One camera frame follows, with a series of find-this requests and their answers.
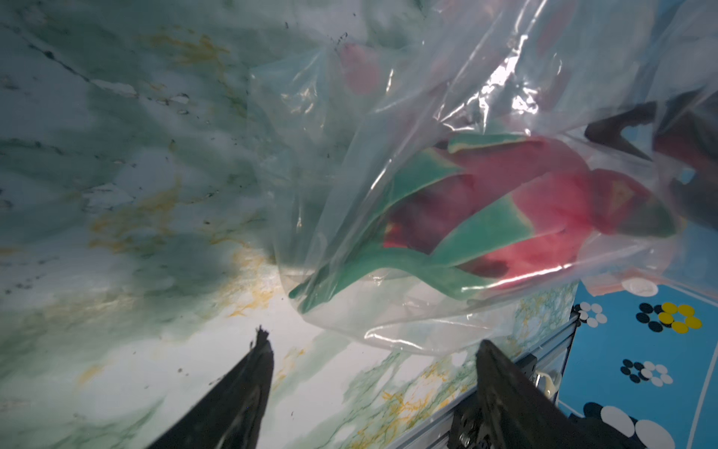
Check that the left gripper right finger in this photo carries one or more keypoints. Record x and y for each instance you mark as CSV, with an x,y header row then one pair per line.
x,y
516,413

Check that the pink dragon fruit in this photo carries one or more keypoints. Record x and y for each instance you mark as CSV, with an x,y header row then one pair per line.
x,y
473,215

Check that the clear zip-top bag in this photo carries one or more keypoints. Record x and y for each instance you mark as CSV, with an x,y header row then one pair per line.
x,y
333,126

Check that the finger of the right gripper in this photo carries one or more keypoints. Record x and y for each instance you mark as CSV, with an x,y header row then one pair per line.
x,y
631,132

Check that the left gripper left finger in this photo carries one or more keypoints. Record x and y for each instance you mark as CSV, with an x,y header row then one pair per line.
x,y
230,415

